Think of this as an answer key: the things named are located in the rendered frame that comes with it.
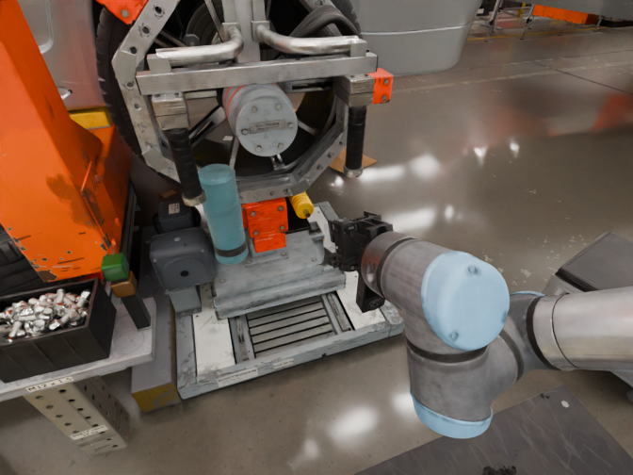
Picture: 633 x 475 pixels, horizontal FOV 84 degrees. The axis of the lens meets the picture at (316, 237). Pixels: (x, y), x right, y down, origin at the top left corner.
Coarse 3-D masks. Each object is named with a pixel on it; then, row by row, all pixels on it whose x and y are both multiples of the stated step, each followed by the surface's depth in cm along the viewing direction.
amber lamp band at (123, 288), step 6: (132, 276) 74; (126, 282) 72; (132, 282) 73; (114, 288) 72; (120, 288) 72; (126, 288) 73; (132, 288) 73; (120, 294) 73; (126, 294) 74; (132, 294) 74
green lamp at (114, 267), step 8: (104, 256) 70; (112, 256) 70; (120, 256) 70; (104, 264) 69; (112, 264) 69; (120, 264) 69; (128, 264) 73; (104, 272) 69; (112, 272) 69; (120, 272) 70; (112, 280) 70
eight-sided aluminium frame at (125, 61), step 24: (168, 0) 66; (312, 0) 73; (144, 24) 67; (120, 48) 68; (144, 48) 69; (120, 72) 70; (144, 96) 75; (144, 120) 77; (336, 120) 98; (144, 144) 80; (336, 144) 96; (168, 168) 87; (312, 168) 98; (240, 192) 96; (264, 192) 98; (288, 192) 101
